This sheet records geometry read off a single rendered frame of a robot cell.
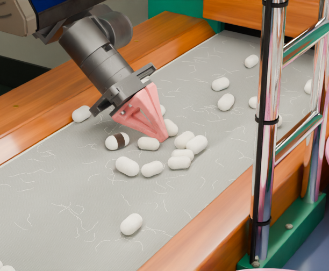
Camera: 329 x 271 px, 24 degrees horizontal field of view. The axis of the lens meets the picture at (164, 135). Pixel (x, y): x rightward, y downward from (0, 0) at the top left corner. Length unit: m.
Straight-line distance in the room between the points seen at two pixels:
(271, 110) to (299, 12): 0.54
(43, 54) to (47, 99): 1.74
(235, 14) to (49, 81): 0.36
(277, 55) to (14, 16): 0.28
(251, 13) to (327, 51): 0.46
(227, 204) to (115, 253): 0.15
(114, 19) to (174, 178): 0.27
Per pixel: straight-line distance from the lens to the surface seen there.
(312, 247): 1.04
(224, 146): 1.12
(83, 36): 1.10
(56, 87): 1.24
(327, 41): 0.95
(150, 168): 1.03
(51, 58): 2.92
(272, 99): 0.83
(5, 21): 0.69
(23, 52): 3.00
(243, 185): 0.98
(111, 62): 1.09
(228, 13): 1.42
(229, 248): 0.90
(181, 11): 1.54
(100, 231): 0.94
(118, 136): 1.10
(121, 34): 1.16
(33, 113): 1.17
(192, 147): 1.08
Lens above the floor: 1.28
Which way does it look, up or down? 28 degrees down
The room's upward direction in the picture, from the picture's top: straight up
